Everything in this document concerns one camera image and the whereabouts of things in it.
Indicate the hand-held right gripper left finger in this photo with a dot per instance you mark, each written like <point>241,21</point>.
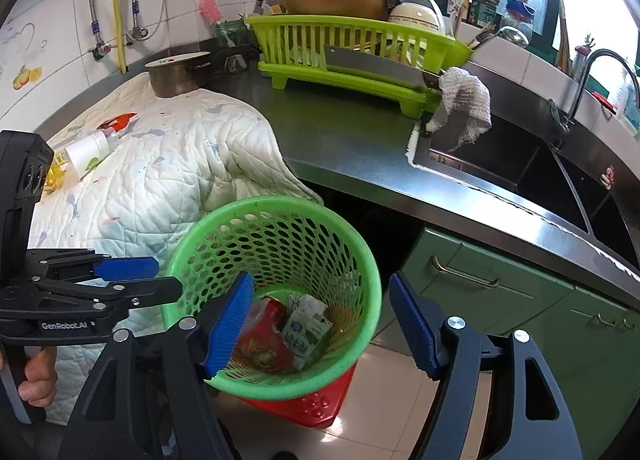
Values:
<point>229,327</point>

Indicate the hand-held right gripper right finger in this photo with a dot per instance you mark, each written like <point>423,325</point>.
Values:
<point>412,330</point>

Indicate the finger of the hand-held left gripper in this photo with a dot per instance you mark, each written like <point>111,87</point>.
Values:
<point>150,290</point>
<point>125,267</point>

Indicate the green plastic mesh basket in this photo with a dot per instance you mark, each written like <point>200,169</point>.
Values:
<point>272,204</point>

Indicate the person's left hand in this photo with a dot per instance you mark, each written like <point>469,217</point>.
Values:
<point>39,375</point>

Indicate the red snack wrapper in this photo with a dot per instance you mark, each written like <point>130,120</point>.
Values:
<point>265,327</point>

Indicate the green cabinet door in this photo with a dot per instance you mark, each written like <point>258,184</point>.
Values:
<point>600,380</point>
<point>475,310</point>

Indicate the white dish soap bottle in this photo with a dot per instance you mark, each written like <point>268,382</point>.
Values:
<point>85,153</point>

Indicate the white crushed milk carton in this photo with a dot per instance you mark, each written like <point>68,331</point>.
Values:
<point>305,330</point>

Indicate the red and white packet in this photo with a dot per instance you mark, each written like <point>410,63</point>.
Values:
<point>120,121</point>

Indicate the red plastic stool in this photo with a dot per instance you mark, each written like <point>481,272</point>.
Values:
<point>310,405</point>

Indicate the white quilted blanket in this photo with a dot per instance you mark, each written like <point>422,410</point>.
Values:
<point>175,150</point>

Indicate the steel saucepan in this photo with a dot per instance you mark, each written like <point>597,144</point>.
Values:
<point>175,80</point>

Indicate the stainless steel sink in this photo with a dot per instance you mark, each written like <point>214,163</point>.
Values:
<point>500,160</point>

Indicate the white knitted dishcloth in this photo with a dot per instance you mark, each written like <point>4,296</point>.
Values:
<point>465,95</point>

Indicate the glass jar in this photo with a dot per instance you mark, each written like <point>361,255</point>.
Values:
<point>232,48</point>

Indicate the pink bottle brush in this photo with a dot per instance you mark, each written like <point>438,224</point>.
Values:
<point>212,10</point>

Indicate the steel cleaver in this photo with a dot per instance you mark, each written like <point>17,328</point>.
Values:
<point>370,65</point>

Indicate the green plastic dish rack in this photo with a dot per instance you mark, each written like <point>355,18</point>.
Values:
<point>300,35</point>

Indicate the bundle of chopsticks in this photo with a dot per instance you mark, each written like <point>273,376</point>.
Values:
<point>480,35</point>

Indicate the chrome faucet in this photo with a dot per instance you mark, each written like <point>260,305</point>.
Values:
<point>582,76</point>

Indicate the white ceramic bowl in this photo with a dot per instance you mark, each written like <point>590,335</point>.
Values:
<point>415,16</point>

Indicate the brown bowl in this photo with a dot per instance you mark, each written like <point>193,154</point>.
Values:
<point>335,0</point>

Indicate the blue plant pot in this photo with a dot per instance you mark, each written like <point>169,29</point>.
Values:
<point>519,5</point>

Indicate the lemon wall sticker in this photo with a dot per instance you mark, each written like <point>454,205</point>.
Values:
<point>27,78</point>

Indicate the wall water valve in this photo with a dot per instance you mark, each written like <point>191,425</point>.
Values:
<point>101,50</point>

